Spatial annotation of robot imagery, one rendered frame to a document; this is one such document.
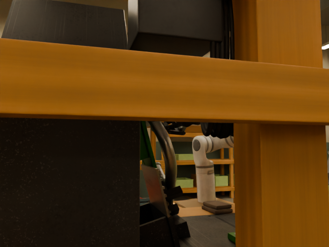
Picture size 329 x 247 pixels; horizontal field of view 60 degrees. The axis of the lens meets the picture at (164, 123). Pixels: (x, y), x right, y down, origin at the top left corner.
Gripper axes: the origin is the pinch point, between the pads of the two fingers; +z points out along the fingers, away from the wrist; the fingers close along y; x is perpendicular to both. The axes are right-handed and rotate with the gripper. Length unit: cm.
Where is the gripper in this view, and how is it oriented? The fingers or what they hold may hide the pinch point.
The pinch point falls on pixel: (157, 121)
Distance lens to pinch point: 77.4
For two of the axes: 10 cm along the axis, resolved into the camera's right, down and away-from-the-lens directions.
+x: 3.7, 6.1, -7.0
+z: -9.3, 2.4, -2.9
